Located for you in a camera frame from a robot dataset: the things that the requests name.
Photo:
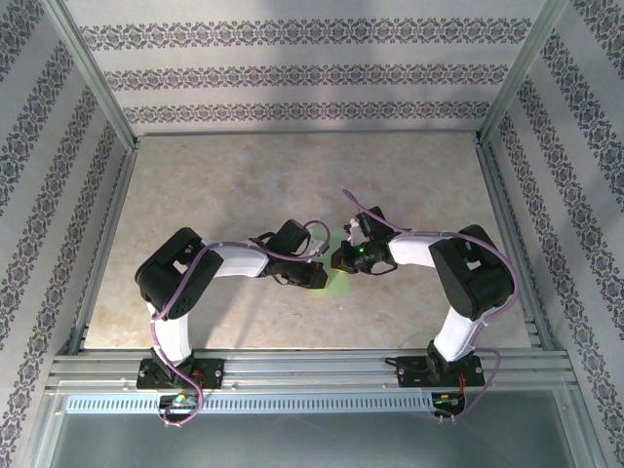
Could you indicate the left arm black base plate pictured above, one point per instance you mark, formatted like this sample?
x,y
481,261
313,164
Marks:
x,y
214,373

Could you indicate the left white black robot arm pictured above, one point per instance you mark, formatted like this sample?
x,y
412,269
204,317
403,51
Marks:
x,y
239,261

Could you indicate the aluminium frame post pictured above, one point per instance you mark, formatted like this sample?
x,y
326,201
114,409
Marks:
x,y
526,63
92,73

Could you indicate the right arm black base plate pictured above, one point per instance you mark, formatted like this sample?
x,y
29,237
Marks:
x,y
409,373

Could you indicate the aluminium back rail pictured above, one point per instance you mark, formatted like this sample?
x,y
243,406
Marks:
x,y
307,132

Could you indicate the green paper sheet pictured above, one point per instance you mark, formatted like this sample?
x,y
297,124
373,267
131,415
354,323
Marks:
x,y
337,284

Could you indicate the grey metal sheet panel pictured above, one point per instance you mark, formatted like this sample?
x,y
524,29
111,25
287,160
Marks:
x,y
312,443

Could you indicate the aluminium side rail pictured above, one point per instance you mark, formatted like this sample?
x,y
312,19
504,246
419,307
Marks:
x,y
105,244
512,244

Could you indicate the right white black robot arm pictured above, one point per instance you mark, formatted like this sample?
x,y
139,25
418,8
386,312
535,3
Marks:
x,y
414,251

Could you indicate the aluminium mounting rail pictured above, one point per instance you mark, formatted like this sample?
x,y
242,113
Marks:
x,y
312,370

